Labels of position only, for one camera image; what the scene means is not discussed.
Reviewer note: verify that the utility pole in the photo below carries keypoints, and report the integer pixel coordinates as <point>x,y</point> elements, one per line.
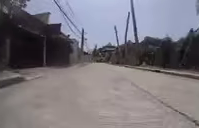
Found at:
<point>127,28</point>
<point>82,39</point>
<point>116,36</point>
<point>134,20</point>

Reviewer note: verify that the grey concrete road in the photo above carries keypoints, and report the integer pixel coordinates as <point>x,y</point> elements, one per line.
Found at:
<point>93,96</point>

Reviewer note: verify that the dark building with porch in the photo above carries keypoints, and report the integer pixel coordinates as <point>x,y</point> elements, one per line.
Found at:
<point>27,46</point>

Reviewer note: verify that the raised concrete kerb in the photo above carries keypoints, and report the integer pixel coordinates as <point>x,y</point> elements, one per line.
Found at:
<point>173,72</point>

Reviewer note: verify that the concrete pavement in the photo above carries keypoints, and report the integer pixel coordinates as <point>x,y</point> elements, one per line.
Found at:
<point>7,77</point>

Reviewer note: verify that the long wall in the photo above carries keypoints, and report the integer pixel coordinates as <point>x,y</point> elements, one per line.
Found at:
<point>160,51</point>

